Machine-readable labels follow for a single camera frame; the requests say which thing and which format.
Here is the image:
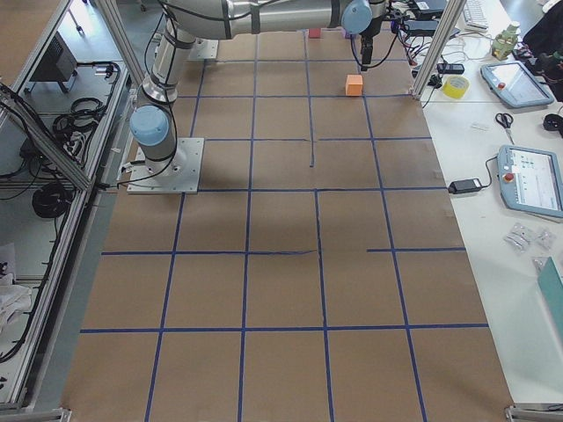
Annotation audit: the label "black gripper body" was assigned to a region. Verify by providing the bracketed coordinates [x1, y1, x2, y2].
[361, 35, 373, 50]

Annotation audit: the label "orange foam cube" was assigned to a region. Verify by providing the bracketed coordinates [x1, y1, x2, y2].
[345, 74, 363, 97]

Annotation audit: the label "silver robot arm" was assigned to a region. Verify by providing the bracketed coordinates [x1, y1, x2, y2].
[129, 1, 390, 179]

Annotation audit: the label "pink foam cube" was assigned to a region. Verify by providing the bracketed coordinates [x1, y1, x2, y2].
[308, 28, 322, 39]

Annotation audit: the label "yellow tape roll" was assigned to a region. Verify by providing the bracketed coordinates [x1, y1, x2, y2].
[442, 75, 470, 99]

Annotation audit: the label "white keyboard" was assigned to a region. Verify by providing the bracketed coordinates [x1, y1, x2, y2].
[462, 0, 488, 32]

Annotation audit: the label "green toy device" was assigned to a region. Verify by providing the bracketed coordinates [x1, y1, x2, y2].
[491, 21, 520, 61]

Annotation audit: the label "far teach pendant tablet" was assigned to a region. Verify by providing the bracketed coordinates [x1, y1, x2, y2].
[480, 62, 554, 108]

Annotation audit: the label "teach pendant tablet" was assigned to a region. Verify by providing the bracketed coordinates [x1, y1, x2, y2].
[497, 145, 562, 220]
[480, 62, 554, 108]

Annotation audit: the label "black power adapter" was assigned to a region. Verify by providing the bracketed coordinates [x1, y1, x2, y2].
[448, 178, 484, 194]

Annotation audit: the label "near teach pendant tablet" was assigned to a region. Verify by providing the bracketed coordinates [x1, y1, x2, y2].
[497, 145, 562, 220]

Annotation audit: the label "brown paper table mat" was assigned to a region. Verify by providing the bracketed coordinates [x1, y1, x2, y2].
[62, 30, 510, 421]

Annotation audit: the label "small plastic parts bags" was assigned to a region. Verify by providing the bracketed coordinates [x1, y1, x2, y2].
[503, 222, 556, 252]

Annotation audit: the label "teal board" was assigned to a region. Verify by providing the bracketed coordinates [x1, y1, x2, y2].
[537, 258, 563, 338]

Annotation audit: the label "black control box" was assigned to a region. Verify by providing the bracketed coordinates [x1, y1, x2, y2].
[26, 32, 77, 93]

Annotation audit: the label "crumpled white cloth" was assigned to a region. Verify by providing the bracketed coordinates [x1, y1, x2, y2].
[1, 273, 33, 331]

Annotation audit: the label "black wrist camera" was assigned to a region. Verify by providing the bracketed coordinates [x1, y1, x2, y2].
[386, 9, 408, 35]

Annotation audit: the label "aluminium frame post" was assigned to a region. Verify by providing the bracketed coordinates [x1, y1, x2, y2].
[411, 0, 465, 100]

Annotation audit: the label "black handled scissors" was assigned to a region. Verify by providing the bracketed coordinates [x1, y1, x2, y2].
[495, 113, 515, 145]

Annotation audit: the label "coiled black cables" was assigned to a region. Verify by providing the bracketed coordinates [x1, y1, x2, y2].
[32, 97, 109, 220]

